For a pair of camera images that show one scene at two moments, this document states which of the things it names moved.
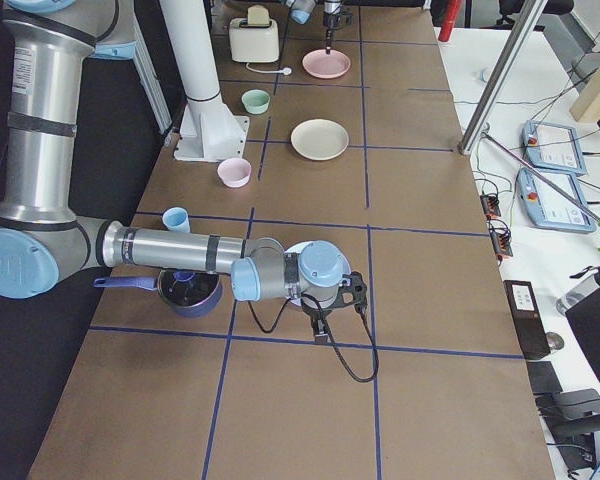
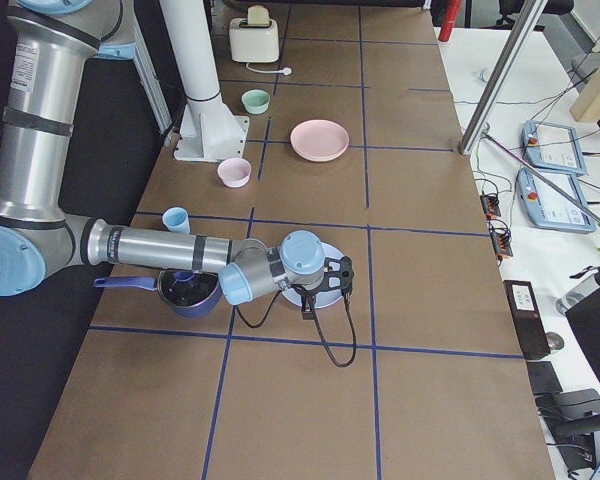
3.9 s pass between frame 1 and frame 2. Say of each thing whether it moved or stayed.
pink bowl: stayed
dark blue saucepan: stayed
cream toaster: stayed
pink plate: moved
